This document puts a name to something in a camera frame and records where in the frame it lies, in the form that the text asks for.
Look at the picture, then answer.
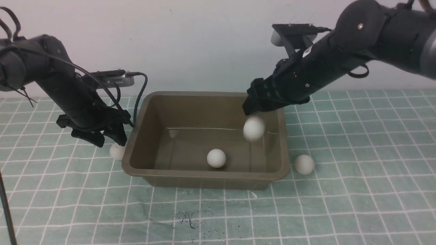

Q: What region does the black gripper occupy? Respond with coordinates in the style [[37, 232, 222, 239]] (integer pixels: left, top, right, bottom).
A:
[[56, 104, 131, 148], [242, 58, 317, 116]]

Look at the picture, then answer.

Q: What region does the white ping-pong ball with mark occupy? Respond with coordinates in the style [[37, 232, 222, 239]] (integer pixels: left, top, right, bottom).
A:
[[207, 149, 227, 168]]

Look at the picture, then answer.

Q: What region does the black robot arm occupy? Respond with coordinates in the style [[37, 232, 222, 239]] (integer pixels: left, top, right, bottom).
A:
[[0, 35, 133, 148], [243, 0, 436, 116]]

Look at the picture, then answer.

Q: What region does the olive green plastic bin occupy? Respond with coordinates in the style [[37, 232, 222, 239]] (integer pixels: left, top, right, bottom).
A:
[[122, 91, 290, 190]]

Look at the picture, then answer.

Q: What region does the green checkered tablecloth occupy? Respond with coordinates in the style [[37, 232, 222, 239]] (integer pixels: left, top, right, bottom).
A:
[[0, 89, 436, 245]]

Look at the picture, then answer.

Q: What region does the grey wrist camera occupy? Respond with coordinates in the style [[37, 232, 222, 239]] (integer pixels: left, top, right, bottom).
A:
[[82, 69, 135, 89]]

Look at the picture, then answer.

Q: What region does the black cable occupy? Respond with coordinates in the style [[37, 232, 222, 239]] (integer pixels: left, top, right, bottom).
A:
[[0, 170, 17, 245], [126, 71, 148, 126]]

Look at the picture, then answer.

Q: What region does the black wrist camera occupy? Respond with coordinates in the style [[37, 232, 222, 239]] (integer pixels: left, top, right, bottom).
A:
[[271, 23, 332, 56]]

